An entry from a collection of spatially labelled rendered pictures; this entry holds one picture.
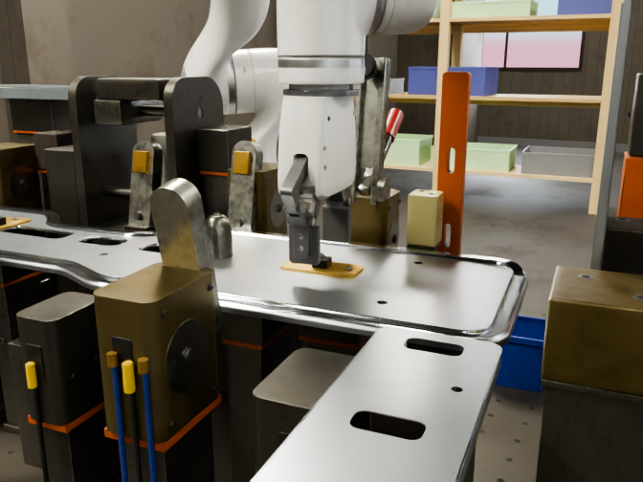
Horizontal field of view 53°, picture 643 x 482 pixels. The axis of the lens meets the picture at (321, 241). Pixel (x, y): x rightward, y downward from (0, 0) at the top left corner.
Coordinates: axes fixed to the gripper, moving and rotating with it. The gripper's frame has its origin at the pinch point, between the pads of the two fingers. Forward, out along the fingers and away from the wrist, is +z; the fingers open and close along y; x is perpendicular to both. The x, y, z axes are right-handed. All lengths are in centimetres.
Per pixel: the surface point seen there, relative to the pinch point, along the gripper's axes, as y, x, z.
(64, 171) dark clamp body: -16, -49, -2
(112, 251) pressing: 3.2, -24.8, 3.0
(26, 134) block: -30, -72, -5
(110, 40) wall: -311, -286, -32
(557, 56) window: -923, -32, -23
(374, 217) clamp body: -13.0, 1.6, 0.2
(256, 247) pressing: -4.6, -10.2, 3.0
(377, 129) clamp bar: -14.0, 1.4, -10.3
